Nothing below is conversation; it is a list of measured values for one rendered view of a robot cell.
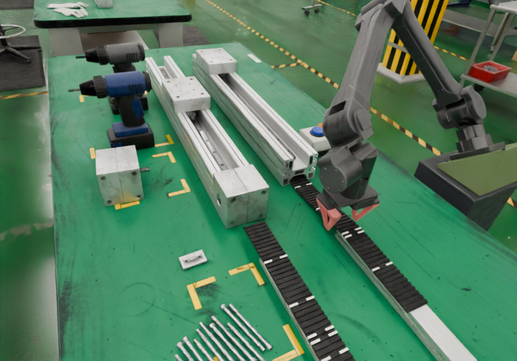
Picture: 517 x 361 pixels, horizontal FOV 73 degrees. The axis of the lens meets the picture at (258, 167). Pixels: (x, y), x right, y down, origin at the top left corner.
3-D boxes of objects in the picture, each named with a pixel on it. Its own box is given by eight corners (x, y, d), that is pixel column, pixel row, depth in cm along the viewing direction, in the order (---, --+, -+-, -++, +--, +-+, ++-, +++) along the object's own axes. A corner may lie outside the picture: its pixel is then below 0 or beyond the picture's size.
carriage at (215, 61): (236, 78, 134) (237, 61, 130) (208, 81, 129) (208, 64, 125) (221, 64, 145) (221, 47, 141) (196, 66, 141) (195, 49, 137)
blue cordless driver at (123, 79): (159, 147, 103) (151, 75, 90) (86, 161, 95) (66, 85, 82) (153, 134, 109) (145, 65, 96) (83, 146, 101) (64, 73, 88)
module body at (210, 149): (250, 194, 89) (252, 167, 84) (212, 203, 85) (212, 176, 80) (171, 75, 146) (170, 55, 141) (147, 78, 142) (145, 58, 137)
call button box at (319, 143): (332, 154, 107) (336, 136, 103) (305, 160, 103) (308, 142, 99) (318, 141, 112) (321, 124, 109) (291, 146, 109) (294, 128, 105)
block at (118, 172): (155, 197, 86) (150, 166, 80) (104, 206, 82) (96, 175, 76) (149, 173, 93) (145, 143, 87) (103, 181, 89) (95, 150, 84)
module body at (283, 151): (313, 178, 96) (318, 152, 91) (281, 186, 93) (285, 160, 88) (215, 71, 153) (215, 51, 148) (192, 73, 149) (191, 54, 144)
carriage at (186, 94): (210, 116, 109) (210, 95, 105) (175, 122, 104) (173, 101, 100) (195, 95, 120) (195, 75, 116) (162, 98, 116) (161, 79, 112)
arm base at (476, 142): (507, 146, 98) (464, 155, 108) (498, 118, 99) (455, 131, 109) (492, 152, 93) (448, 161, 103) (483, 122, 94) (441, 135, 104)
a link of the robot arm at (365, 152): (385, 145, 67) (358, 134, 70) (366, 159, 63) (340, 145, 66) (375, 174, 71) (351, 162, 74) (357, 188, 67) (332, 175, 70)
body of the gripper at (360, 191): (320, 193, 75) (326, 165, 71) (358, 182, 79) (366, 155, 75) (338, 212, 71) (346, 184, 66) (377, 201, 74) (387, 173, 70)
